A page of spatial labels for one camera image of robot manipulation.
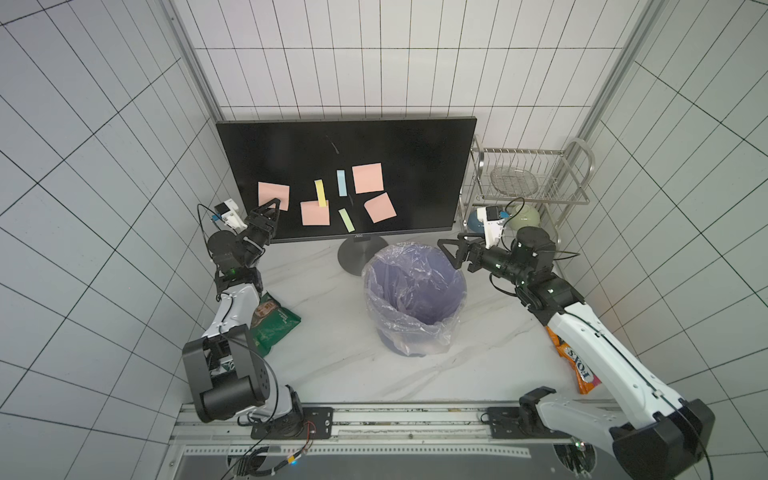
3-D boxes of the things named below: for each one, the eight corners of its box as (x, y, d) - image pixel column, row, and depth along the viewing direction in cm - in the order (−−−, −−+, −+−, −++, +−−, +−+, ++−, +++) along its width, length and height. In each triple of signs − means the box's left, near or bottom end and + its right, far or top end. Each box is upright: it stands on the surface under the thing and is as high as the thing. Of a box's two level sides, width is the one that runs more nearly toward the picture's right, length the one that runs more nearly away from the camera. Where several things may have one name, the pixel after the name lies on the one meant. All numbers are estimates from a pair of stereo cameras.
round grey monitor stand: (331, 260, 108) (330, 255, 106) (360, 231, 118) (360, 226, 115) (359, 277, 104) (358, 272, 101) (387, 246, 113) (387, 241, 110)
